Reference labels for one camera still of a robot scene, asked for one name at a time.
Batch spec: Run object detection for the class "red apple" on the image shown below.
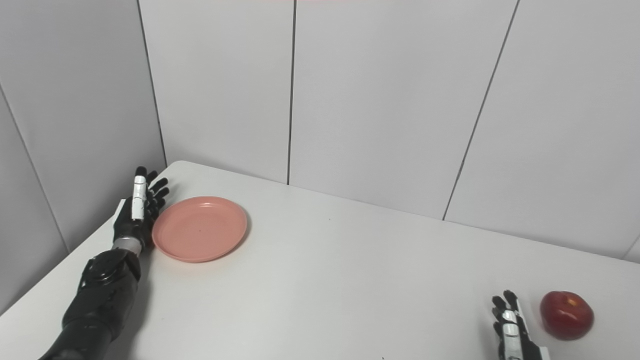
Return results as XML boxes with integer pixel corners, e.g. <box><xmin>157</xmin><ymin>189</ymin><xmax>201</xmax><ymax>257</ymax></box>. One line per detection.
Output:
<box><xmin>539</xmin><ymin>291</ymin><xmax>595</xmax><ymax>341</ymax></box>

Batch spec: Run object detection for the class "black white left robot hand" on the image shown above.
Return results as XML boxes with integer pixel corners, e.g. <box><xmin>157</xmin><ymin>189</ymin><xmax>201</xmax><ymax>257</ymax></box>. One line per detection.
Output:
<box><xmin>112</xmin><ymin>166</ymin><xmax>170</xmax><ymax>248</ymax></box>

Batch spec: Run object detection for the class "pink round plate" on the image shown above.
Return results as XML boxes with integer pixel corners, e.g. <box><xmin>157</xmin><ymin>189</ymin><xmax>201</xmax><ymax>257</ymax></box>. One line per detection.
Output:
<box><xmin>152</xmin><ymin>196</ymin><xmax>248</xmax><ymax>263</ymax></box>

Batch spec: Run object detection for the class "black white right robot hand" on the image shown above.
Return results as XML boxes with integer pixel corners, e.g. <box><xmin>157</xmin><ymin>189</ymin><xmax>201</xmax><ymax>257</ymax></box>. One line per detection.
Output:
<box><xmin>491</xmin><ymin>289</ymin><xmax>551</xmax><ymax>360</ymax></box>

